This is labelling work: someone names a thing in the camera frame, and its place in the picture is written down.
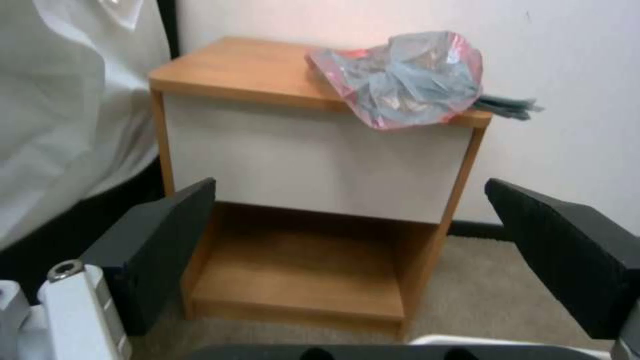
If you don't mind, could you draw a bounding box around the white bed sheet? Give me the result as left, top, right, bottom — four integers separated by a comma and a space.
0, 0, 171, 250

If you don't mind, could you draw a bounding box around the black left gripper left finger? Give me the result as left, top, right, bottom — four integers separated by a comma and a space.
0, 177, 218, 360

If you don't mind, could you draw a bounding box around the red translucent plastic bag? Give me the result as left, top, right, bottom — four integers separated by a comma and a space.
305, 31, 485, 131

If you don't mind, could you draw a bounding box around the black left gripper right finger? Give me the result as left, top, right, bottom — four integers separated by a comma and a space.
484, 177, 640, 360

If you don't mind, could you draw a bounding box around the black bed frame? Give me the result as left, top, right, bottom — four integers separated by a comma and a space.
0, 0, 182, 307

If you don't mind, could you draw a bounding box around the grey folded garbage bag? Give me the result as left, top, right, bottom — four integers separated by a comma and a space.
469, 94, 546, 122

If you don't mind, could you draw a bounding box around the wooden nightstand with white drawer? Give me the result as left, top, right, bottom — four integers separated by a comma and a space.
148, 36, 492, 339

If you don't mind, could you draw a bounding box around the black baseboard strip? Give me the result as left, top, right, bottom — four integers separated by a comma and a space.
448, 220, 507, 240

